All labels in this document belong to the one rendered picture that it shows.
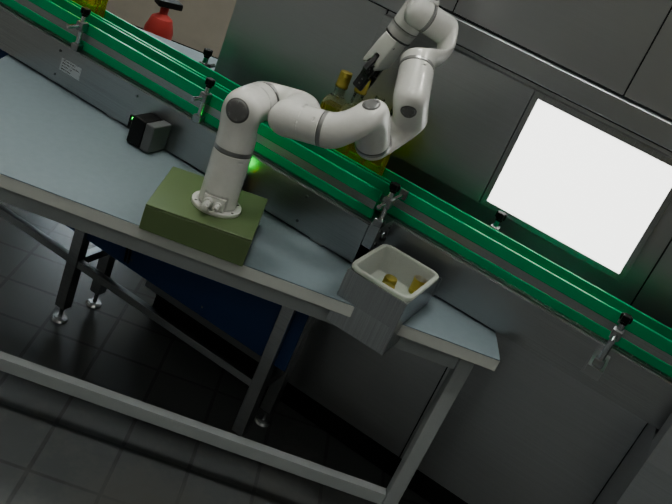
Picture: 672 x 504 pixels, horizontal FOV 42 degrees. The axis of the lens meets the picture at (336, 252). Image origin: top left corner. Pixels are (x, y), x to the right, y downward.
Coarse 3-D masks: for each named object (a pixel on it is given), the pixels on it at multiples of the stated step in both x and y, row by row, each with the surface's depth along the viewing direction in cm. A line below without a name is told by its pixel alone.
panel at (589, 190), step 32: (544, 128) 227; (576, 128) 223; (512, 160) 233; (544, 160) 229; (576, 160) 225; (608, 160) 221; (640, 160) 218; (512, 192) 235; (544, 192) 231; (576, 192) 227; (608, 192) 223; (640, 192) 220; (544, 224) 233; (576, 224) 229; (608, 224) 225; (640, 224) 222; (608, 256) 227
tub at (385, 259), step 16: (368, 256) 218; (384, 256) 228; (400, 256) 227; (368, 272) 223; (384, 272) 229; (400, 272) 228; (416, 272) 226; (432, 272) 224; (384, 288) 207; (400, 288) 225
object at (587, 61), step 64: (256, 0) 258; (320, 0) 249; (384, 0) 238; (448, 0) 232; (512, 0) 225; (576, 0) 218; (640, 0) 211; (256, 64) 264; (320, 64) 254; (512, 64) 227; (576, 64) 222; (640, 64) 215; (640, 128) 216; (448, 192) 246; (640, 256) 226
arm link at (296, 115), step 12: (276, 84) 209; (288, 96) 206; (300, 96) 202; (312, 96) 206; (276, 108) 197; (288, 108) 197; (300, 108) 197; (312, 108) 197; (276, 120) 197; (288, 120) 196; (300, 120) 196; (312, 120) 195; (276, 132) 200; (288, 132) 198; (300, 132) 196; (312, 132) 195; (312, 144) 199
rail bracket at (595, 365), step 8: (624, 320) 201; (632, 320) 201; (616, 328) 203; (616, 336) 201; (608, 344) 204; (600, 352) 215; (608, 352) 205; (592, 360) 209; (600, 360) 206; (608, 360) 212; (584, 368) 218; (592, 368) 206; (600, 368) 206; (592, 376) 218; (600, 376) 206
